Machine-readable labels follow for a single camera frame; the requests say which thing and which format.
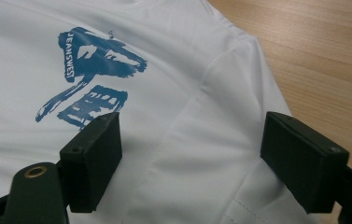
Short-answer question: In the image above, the white t-shirt with blue print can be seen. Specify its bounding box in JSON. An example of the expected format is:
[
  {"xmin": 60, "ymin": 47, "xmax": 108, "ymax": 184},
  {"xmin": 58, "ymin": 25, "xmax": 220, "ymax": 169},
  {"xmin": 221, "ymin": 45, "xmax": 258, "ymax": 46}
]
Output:
[{"xmin": 0, "ymin": 0, "xmax": 321, "ymax": 224}]

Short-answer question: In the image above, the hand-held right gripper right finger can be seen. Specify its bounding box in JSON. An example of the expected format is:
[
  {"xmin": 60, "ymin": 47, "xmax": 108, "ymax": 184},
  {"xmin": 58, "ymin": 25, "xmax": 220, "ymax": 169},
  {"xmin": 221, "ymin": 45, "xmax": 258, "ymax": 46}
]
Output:
[{"xmin": 260, "ymin": 111, "xmax": 350, "ymax": 214}]

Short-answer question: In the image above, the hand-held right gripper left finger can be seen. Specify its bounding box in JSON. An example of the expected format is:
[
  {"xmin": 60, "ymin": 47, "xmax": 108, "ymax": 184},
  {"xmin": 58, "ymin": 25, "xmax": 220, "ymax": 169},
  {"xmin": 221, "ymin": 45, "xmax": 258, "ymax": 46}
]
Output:
[{"xmin": 59, "ymin": 112, "xmax": 123, "ymax": 214}]

